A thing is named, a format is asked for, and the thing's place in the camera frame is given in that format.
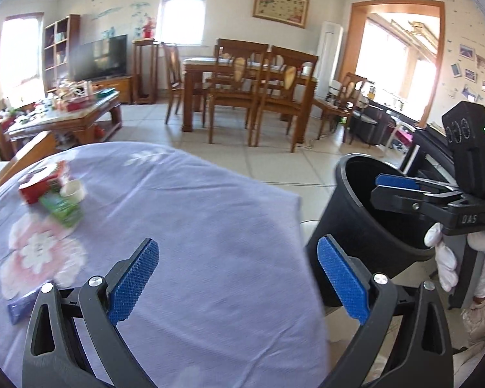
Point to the black armchair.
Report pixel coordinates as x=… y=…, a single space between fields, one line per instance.
x=372 y=123

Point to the green drink carton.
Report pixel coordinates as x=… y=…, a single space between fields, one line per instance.
x=62 y=210

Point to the black trash bin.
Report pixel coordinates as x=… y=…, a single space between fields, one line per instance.
x=347 y=218

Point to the purple floral tablecloth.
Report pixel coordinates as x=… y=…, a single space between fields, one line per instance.
x=206 y=230

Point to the wooden television cabinet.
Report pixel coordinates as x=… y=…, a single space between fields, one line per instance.
x=117 y=87

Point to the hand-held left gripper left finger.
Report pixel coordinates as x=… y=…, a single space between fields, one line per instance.
x=133 y=283

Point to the group of wall photo frames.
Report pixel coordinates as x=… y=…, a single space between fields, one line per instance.
x=469 y=74

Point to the wooden dining table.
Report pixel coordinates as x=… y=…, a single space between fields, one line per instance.
x=188 y=101

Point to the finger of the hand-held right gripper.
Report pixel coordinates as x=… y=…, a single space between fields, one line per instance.
x=392 y=199
x=396 y=180

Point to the white paper cup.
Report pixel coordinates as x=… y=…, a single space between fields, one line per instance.
x=72 y=189

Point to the red drink carton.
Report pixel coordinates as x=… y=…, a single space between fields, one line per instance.
x=40 y=184

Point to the tall wooden plant stand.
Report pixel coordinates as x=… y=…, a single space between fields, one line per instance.
x=145 y=41

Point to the wooden coffee table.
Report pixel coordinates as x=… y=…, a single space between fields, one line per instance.
x=85 y=119

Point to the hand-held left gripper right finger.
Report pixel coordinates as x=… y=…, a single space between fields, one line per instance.
x=341 y=279

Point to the wooden dining chair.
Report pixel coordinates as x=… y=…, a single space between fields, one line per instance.
x=275 y=105
x=171 y=72
x=230 y=97
x=353 y=85

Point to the ceiling clothes drying rack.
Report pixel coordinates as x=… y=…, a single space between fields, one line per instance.
x=414 y=32

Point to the wooden bookshelf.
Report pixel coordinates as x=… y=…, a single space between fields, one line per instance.
x=73 y=48

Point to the black piano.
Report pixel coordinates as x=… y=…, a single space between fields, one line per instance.
x=428 y=137

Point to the wooden door arch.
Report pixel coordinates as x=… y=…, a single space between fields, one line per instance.
x=438 y=60

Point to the red flower vase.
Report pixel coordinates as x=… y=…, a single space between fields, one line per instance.
x=148 y=28

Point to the person's right hand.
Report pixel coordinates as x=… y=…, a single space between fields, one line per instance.
x=444 y=258

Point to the wooden sofa armrest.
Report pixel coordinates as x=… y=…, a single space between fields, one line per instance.
x=28 y=153

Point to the person's right forearm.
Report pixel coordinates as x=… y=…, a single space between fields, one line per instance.
x=481 y=319

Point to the white plastic chair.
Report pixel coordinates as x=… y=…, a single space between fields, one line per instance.
x=396 y=137

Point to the white standing air conditioner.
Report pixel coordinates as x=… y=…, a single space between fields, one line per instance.
x=329 y=56

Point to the framed floral painting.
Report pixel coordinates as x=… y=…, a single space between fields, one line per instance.
x=281 y=6

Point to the blue packet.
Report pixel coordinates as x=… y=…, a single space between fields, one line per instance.
x=24 y=309

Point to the pile of small household items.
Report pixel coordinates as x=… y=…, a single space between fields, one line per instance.
x=64 y=97

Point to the flat screen television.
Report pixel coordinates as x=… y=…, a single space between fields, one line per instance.
x=101 y=56

